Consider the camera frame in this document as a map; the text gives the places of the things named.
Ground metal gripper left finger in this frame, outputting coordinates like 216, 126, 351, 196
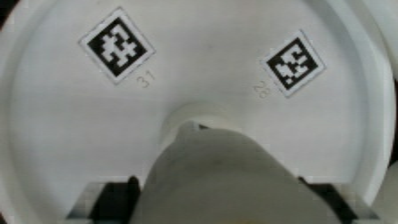
64, 176, 140, 224

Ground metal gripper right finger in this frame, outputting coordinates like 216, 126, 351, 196
298, 178, 380, 224

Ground white cylindrical table leg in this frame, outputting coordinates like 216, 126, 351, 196
129, 122, 341, 224

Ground white round table top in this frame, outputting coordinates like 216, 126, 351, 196
0, 0, 396, 224

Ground white right fence bar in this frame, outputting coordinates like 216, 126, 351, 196
348, 0, 398, 224

